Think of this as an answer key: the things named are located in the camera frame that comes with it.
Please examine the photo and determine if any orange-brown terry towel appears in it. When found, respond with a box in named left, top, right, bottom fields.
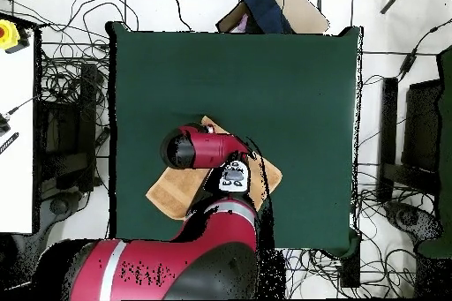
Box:
left=145, top=114, right=283, bottom=222

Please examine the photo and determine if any dark green tablecloth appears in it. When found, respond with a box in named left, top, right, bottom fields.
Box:
left=105, top=19, right=365, bottom=259

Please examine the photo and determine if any navy blue cloth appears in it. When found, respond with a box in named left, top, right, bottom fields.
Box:
left=235, top=0, right=294, bottom=34

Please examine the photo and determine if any brown cardboard box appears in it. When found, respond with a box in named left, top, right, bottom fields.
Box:
left=215, top=0, right=331, bottom=34

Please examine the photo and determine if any grey round floor base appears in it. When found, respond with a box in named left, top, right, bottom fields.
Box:
left=41, top=191, right=84, bottom=221

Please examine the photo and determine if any white desk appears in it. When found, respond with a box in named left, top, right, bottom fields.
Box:
left=0, top=28, right=36, bottom=235

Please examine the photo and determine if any green covered side table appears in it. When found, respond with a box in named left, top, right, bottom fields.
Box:
left=416, top=45, right=452, bottom=260

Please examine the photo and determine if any small black desk device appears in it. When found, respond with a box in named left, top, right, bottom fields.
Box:
left=0, top=111, right=12, bottom=137

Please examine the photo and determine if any yellow emergency stop button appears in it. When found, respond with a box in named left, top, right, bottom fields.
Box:
left=0, top=19, right=31, bottom=55

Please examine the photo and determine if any black frame stand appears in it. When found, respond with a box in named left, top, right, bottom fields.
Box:
left=376, top=76, right=443, bottom=203
left=34, top=62, right=102, bottom=194

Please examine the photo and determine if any long black floor cable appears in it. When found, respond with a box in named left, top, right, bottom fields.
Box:
left=156, top=0, right=194, bottom=33

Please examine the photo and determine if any black upright post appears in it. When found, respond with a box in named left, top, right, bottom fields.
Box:
left=339, top=249, right=362, bottom=289

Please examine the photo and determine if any black tangled cable bundle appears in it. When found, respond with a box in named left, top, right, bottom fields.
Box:
left=356, top=169, right=439, bottom=298

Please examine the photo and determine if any black power adapter cable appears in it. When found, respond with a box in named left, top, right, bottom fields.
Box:
left=396, top=25, right=452, bottom=80

